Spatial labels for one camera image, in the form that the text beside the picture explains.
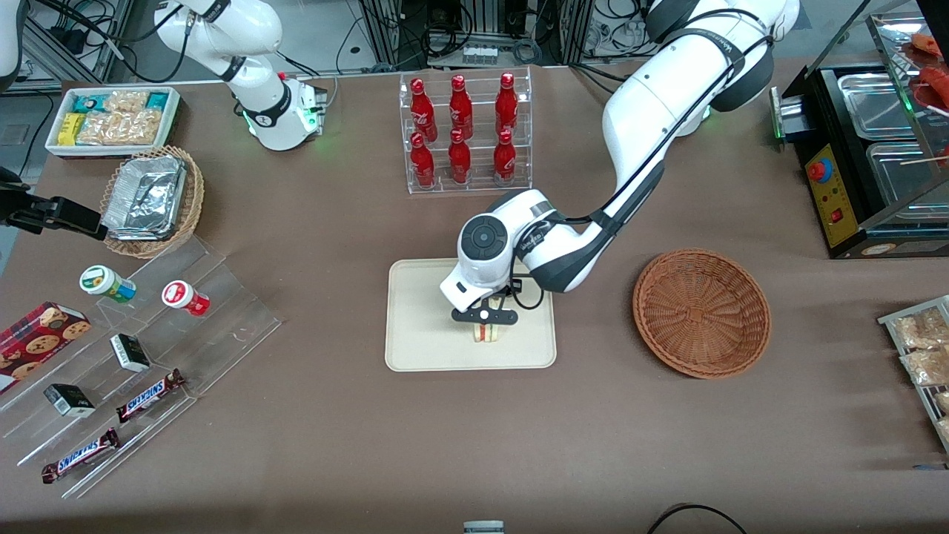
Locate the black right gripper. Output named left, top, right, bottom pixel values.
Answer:
left=0, top=190, right=108, bottom=240

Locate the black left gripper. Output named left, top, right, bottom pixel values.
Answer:
left=472, top=286, right=515, bottom=340

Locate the arm base connector block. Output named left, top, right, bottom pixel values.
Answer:
left=295, top=79, right=329, bottom=136

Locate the beige plastic tray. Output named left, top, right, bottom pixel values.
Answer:
left=385, top=256, right=558, bottom=372

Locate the light tan wicker basket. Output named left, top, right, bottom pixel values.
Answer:
left=100, top=145, right=205, bottom=260

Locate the brown round wicker basket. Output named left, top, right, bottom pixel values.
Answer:
left=632, top=248, right=773, bottom=380

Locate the green lid snack cup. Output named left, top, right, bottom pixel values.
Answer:
left=79, top=265, right=137, bottom=304

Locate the aluminium foil container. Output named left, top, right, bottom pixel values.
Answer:
left=102, top=156, right=188, bottom=242

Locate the white rectangular snack container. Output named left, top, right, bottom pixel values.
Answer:
left=44, top=86, right=182, bottom=159

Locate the red lid snack cup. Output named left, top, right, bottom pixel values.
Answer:
left=162, top=280, right=211, bottom=317

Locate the red plaid cookie box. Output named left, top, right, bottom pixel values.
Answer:
left=0, top=301, right=92, bottom=395

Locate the small black box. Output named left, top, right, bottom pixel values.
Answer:
left=44, top=383, right=96, bottom=418
left=110, top=333, right=151, bottom=373

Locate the clear acrylic bottle rack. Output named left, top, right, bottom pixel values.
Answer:
left=399, top=67, right=533, bottom=195

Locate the red cola bottle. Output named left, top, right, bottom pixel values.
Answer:
left=447, top=129, right=472, bottom=185
left=410, top=133, right=436, bottom=189
left=495, top=72, right=519, bottom=139
left=493, top=129, right=518, bottom=184
left=449, top=74, right=474, bottom=142
left=410, top=77, right=438, bottom=143

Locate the clear acrylic step display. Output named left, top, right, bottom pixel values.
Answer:
left=0, top=236, right=284, bottom=499

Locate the Snickers chocolate bar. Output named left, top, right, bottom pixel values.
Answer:
left=116, top=369, right=186, bottom=424
left=41, top=428, right=122, bottom=484

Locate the silver side box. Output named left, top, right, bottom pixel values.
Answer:
left=770, top=85, right=813, bottom=143

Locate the stainless steel pan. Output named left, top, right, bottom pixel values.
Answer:
left=866, top=141, right=949, bottom=223
left=838, top=73, right=920, bottom=140

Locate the black food warmer case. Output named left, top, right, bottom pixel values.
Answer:
left=771, top=0, right=949, bottom=260

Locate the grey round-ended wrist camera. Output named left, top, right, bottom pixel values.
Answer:
left=452, top=307, right=518, bottom=326

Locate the aluminium profile frame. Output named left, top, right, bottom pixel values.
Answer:
left=22, top=0, right=138, bottom=90
left=360, top=0, right=616, bottom=71

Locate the black cable loop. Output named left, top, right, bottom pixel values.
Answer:
left=647, top=504, right=750, bottom=534

